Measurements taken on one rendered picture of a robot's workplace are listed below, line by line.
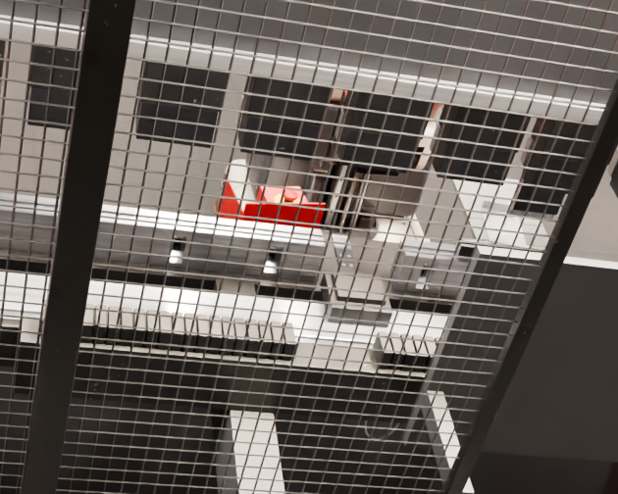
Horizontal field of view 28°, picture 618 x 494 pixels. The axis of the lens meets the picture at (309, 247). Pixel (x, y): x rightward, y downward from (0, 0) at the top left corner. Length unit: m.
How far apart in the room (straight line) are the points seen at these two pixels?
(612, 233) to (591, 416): 2.66
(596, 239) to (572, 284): 2.77
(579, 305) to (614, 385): 0.22
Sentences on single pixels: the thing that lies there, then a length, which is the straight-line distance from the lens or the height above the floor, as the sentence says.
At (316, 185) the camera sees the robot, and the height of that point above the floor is 0.44.
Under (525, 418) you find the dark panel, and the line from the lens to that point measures 2.26.
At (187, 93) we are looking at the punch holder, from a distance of 2.29.
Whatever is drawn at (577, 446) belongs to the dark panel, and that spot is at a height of 0.93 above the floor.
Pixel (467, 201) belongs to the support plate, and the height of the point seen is 1.00.
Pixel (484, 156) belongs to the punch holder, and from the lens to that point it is 2.46.
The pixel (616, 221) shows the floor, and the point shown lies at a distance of 5.01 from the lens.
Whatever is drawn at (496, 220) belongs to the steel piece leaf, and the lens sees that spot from 2.74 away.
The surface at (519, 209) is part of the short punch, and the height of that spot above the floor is 1.11.
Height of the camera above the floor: 2.39
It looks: 34 degrees down
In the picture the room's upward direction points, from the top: 16 degrees clockwise
